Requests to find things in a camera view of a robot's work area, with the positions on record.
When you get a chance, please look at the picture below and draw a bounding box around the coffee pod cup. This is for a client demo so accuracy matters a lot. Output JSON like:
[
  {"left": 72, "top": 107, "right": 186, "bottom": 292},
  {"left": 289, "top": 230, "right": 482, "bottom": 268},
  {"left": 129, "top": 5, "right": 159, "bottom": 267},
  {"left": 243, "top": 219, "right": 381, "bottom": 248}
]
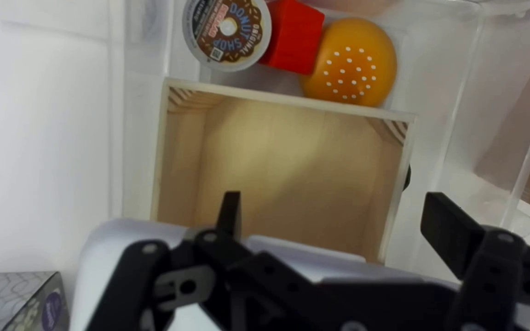
[{"left": 181, "top": 0, "right": 274, "bottom": 75}]

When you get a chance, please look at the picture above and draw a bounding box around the clear plastic container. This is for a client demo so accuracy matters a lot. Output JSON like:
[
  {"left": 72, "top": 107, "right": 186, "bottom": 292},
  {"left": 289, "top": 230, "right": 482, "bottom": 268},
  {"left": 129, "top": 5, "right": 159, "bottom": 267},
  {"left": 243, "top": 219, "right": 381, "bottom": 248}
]
[{"left": 107, "top": 0, "right": 530, "bottom": 292}]

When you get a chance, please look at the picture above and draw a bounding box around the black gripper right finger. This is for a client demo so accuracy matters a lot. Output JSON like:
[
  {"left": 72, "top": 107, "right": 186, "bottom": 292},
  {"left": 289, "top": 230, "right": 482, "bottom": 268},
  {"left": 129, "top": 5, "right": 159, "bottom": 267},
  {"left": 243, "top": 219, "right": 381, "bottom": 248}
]
[{"left": 420, "top": 191, "right": 530, "bottom": 331}]

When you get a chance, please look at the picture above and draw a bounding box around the orange toy bun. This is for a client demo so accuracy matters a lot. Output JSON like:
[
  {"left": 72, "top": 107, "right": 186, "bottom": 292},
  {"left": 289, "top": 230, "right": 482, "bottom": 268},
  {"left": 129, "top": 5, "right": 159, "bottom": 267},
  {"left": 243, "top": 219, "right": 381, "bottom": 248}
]
[{"left": 300, "top": 16, "right": 400, "bottom": 108}]

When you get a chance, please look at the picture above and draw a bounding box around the open wooden box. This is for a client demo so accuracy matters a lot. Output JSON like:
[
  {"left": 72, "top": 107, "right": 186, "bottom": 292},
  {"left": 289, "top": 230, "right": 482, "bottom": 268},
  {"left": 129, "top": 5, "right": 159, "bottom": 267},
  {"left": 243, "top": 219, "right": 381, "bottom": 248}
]
[{"left": 149, "top": 77, "right": 416, "bottom": 267}]

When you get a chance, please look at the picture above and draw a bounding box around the grey tissue box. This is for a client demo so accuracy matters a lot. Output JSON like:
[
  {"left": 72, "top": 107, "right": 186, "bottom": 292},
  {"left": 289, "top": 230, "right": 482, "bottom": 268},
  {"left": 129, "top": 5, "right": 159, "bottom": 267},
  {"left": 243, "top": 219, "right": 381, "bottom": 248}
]
[{"left": 0, "top": 270, "right": 72, "bottom": 331}]

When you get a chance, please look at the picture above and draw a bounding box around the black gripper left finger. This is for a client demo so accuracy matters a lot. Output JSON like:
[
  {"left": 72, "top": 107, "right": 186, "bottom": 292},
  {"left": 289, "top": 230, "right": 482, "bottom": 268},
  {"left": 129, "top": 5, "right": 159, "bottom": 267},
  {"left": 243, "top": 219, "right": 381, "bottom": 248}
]
[{"left": 85, "top": 189, "right": 319, "bottom": 331}]

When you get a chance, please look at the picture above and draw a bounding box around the red cube block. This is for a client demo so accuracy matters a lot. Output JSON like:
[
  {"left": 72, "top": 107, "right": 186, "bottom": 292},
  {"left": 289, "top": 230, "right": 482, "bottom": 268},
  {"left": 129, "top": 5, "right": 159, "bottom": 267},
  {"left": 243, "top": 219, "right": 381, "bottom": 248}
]
[{"left": 258, "top": 0, "right": 328, "bottom": 77}]

